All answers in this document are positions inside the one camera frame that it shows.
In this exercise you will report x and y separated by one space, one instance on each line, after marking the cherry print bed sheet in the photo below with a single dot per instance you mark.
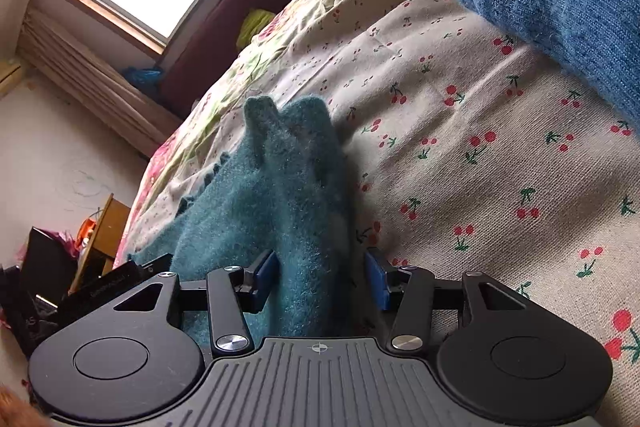
450 157

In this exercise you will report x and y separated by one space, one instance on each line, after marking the blue knit sweater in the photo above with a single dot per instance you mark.
565 22

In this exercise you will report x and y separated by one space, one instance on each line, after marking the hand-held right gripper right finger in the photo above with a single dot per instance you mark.
376 279

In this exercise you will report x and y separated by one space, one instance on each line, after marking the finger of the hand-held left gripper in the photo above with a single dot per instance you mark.
152 268

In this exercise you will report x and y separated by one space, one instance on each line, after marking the beige curtain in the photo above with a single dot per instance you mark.
90 72

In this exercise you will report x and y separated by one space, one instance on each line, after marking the wooden cabinet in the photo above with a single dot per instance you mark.
107 227

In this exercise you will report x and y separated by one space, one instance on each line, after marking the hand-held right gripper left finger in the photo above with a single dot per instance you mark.
267 282

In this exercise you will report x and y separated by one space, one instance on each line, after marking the teal knit sweater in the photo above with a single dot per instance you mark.
280 207

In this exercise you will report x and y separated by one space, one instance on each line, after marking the pink floral quilt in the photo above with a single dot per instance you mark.
310 22

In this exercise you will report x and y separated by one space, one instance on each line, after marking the yellow green cloth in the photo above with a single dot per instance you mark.
256 27

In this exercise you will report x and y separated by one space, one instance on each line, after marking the blue plastic bag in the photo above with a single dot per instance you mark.
142 79

